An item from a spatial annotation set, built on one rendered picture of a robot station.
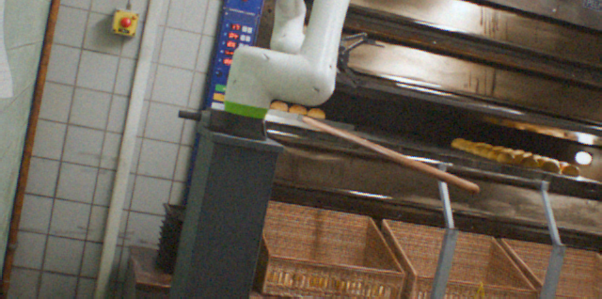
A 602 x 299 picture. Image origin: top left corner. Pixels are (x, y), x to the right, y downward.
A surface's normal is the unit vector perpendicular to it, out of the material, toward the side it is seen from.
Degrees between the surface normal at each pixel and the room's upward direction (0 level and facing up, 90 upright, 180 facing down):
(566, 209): 70
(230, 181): 90
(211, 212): 90
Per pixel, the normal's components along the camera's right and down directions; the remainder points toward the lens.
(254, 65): -0.07, 0.02
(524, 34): 0.32, -0.23
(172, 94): 0.25, 0.11
